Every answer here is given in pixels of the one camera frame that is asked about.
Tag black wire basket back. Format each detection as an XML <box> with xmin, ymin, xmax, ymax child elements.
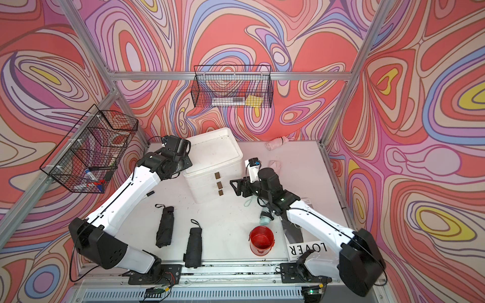
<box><xmin>191</xmin><ymin>64</ymin><xmax>274</xmax><ymax>109</ymax></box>

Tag white LOVER book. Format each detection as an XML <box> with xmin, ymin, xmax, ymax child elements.
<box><xmin>281</xmin><ymin>218</ymin><xmax>328</xmax><ymax>261</ymax></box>

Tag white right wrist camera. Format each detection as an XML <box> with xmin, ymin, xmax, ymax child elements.
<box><xmin>245</xmin><ymin>157</ymin><xmax>261</xmax><ymax>183</ymax></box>

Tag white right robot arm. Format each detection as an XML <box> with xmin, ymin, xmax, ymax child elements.
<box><xmin>229</xmin><ymin>166</ymin><xmax>386</xmax><ymax>297</ymax></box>

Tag yellow item in basket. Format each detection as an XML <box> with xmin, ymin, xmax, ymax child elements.
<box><xmin>245</xmin><ymin>95</ymin><xmax>264</xmax><ymax>108</ymax></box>

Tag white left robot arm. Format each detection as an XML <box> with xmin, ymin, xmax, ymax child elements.
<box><xmin>68</xmin><ymin>135</ymin><xmax>192</xmax><ymax>274</ymax></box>

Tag black wire basket left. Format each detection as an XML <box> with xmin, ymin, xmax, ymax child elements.
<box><xmin>40</xmin><ymin>105</ymin><xmax>138</xmax><ymax>194</ymax></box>

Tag white drawer cabinet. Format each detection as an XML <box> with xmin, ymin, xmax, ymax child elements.
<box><xmin>182</xmin><ymin>128</ymin><xmax>245</xmax><ymax>204</ymax></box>

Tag black umbrella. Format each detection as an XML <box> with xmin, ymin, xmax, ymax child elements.
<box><xmin>155</xmin><ymin>204</ymin><xmax>174</xmax><ymax>248</ymax></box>
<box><xmin>183</xmin><ymin>219</ymin><xmax>203</xmax><ymax>268</ymax></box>

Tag black wire basket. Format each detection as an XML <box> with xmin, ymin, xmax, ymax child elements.
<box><xmin>40</xmin><ymin>105</ymin><xmax>138</xmax><ymax>194</ymax></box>
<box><xmin>191</xmin><ymin>64</ymin><xmax>274</xmax><ymax>109</ymax></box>

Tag red metal bucket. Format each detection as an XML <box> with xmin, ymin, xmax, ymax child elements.
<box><xmin>249</xmin><ymin>225</ymin><xmax>275</xmax><ymax>256</ymax></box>

